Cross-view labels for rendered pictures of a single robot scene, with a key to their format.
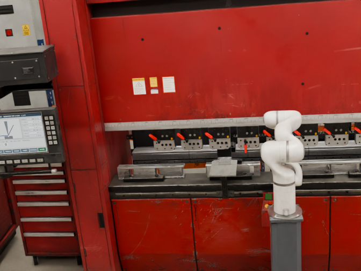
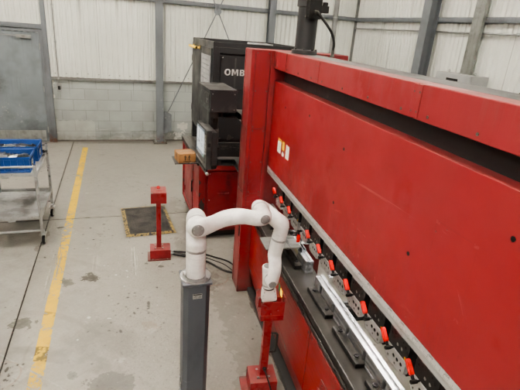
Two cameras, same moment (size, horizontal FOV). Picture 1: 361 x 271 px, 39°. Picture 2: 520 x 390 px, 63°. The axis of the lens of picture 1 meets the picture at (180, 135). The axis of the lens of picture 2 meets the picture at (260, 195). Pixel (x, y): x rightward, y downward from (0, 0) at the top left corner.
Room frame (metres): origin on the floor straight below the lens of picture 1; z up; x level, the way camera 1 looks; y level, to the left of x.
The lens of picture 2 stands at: (1.95, -2.73, 2.44)
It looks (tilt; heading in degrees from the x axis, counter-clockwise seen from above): 21 degrees down; 64
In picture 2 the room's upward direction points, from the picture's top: 5 degrees clockwise
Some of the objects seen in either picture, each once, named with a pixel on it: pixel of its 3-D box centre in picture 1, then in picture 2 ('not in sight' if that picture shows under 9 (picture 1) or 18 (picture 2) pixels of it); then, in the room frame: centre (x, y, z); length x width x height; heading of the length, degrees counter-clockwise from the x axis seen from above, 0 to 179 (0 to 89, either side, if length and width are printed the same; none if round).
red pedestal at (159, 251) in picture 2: not in sight; (159, 222); (2.78, 1.49, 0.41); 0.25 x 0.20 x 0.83; 170
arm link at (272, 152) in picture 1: (277, 162); (196, 229); (2.61, -0.52, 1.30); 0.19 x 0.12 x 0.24; 78
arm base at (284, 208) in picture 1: (284, 197); (195, 263); (2.60, -0.55, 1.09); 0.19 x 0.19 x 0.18
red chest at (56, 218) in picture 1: (56, 202); not in sight; (4.06, 1.12, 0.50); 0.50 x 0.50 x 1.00; 80
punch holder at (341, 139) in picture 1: (336, 132); (346, 276); (3.33, -1.07, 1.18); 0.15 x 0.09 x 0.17; 80
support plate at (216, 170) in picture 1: (223, 168); (279, 242); (3.32, -0.28, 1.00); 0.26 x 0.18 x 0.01; 170
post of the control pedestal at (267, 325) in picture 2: not in sight; (265, 343); (3.11, -0.60, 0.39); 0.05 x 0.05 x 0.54; 76
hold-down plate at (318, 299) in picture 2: (311, 175); (319, 302); (3.31, -0.89, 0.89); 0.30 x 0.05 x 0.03; 80
